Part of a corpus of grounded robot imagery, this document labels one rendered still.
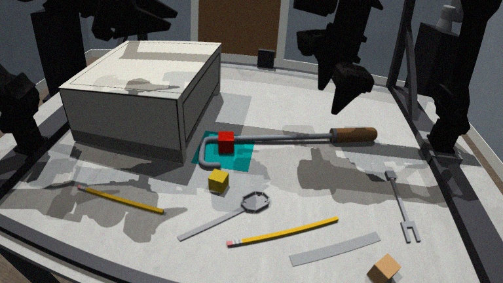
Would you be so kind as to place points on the tan cube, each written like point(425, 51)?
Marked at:
point(383, 270)

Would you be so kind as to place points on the yellow pencil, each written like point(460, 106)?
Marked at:
point(281, 233)
point(121, 200)

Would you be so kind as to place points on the yellow cube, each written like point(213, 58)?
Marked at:
point(218, 180)

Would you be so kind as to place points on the red block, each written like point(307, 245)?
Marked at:
point(225, 142)

